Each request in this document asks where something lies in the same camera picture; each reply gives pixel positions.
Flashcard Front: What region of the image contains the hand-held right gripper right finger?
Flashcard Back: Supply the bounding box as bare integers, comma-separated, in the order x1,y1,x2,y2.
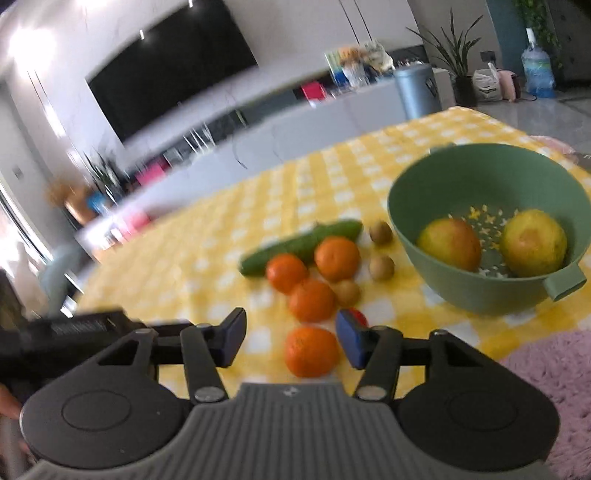
335,309,492,401

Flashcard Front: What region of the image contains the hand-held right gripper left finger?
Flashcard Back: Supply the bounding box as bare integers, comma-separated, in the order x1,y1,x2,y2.
95,308,247,403

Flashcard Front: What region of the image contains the orange mandarin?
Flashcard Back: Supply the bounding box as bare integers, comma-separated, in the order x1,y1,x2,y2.
289,279,338,324
315,237,361,282
284,326,340,378
266,254,309,295

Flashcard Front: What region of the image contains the green colander bowl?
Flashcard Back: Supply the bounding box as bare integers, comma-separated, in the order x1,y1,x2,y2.
387,143,591,315

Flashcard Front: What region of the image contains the person's left hand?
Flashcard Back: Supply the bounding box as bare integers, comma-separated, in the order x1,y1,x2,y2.
0,384,23,420

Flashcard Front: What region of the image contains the small brown potato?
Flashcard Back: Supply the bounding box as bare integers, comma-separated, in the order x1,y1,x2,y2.
369,255,396,281

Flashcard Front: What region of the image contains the green cucumber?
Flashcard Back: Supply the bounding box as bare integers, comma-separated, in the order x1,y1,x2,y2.
239,220,364,278

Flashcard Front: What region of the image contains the yellow checked tablecloth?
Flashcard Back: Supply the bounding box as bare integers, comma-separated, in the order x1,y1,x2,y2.
74,106,591,402

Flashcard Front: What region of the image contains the yellow red apple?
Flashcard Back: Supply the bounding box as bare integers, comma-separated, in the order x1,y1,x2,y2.
418,218,482,272

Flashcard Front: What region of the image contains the pink plastic case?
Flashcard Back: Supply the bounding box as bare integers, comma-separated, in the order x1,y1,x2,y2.
113,211,151,237

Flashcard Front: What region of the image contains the flat pink box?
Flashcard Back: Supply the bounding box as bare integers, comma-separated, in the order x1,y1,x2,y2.
136,165,168,186

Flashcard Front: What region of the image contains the pink fluffy rug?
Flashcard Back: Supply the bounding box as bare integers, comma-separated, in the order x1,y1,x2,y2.
501,329,591,480

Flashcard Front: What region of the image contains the yellow green apple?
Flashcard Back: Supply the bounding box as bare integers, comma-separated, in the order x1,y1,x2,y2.
501,209,568,278

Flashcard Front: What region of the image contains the white low cabinet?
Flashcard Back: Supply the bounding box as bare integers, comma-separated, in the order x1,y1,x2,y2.
74,69,458,261

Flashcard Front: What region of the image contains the red box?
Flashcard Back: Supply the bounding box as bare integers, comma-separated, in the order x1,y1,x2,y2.
301,82,329,103

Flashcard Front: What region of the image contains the grey round trash bin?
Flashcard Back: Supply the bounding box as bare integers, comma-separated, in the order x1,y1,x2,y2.
394,65,440,121

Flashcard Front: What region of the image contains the white plastic bag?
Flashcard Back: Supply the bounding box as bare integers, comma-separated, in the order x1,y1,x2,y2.
473,62,504,103

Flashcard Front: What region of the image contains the potted long-leaf plant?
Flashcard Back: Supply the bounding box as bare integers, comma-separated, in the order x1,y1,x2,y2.
406,14,485,108

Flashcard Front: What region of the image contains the blue water jug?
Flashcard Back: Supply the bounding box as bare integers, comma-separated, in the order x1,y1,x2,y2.
522,28,557,99

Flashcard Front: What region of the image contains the hanging vine plant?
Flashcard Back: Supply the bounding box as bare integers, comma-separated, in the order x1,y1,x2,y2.
525,0,565,70

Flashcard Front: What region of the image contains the black wall television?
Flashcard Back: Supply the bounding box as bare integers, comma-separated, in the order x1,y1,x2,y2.
85,0,259,145

